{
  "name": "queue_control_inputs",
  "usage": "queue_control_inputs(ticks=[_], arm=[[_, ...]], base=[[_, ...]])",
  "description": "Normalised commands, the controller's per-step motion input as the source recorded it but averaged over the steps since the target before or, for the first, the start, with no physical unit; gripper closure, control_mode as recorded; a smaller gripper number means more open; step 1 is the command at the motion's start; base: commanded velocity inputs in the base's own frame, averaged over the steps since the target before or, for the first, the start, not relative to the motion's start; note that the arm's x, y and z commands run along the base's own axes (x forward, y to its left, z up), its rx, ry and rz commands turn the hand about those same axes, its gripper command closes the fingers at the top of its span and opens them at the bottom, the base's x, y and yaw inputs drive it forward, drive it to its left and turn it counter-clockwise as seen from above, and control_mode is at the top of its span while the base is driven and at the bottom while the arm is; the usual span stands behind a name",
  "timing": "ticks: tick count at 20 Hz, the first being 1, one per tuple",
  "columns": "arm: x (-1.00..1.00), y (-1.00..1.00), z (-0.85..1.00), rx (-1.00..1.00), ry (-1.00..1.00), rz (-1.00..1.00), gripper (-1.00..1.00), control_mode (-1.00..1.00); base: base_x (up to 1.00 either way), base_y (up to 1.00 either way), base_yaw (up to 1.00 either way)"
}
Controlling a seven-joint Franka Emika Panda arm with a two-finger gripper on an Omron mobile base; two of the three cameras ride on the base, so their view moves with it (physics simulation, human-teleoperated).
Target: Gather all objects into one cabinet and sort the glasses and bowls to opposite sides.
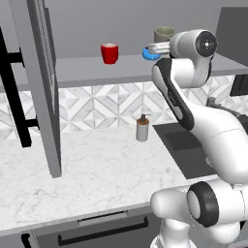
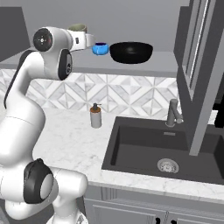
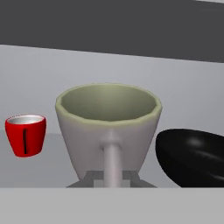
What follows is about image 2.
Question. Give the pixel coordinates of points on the blue bowl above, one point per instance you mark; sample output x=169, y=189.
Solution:
x=100, y=48

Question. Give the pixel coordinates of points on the dark grey cabinet door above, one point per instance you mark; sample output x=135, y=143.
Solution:
x=13, y=32

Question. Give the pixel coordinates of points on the black bowl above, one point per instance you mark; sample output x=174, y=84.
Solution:
x=131, y=53

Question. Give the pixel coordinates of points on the dark grey sink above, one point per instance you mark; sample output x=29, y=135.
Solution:
x=151, y=151

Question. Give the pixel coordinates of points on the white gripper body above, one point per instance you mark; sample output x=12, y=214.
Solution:
x=89, y=40

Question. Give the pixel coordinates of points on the grey-green cup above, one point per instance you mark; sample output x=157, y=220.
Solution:
x=79, y=28

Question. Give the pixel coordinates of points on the grey tap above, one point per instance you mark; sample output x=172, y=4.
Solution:
x=173, y=114

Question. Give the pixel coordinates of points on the grey wall cabinet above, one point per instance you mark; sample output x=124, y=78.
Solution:
x=122, y=29

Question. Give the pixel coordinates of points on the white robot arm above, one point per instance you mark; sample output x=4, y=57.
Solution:
x=20, y=131

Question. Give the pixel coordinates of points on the grey base cabinet door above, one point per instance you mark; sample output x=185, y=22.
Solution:
x=125, y=213
x=198, y=218

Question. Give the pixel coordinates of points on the grey soap dispenser brown top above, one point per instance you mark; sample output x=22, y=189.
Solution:
x=95, y=117

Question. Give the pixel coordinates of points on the grey glass-panel cabinet door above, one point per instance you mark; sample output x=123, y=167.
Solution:
x=201, y=73

